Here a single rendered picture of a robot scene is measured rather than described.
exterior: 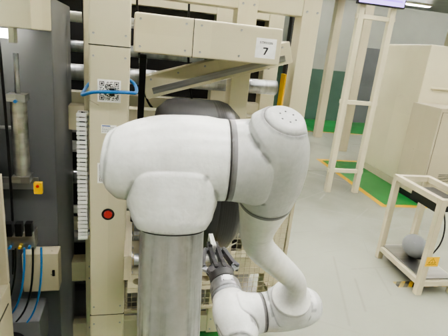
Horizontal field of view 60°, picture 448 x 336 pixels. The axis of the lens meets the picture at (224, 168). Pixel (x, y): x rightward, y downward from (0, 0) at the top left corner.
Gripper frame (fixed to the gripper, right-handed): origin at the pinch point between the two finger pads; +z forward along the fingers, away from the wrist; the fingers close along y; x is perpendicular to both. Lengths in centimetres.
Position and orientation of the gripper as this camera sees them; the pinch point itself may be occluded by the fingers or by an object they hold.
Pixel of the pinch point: (211, 243)
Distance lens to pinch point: 132.6
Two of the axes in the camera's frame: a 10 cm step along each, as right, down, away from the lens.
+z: -2.0, -4.3, 8.8
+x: -1.2, 9.0, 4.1
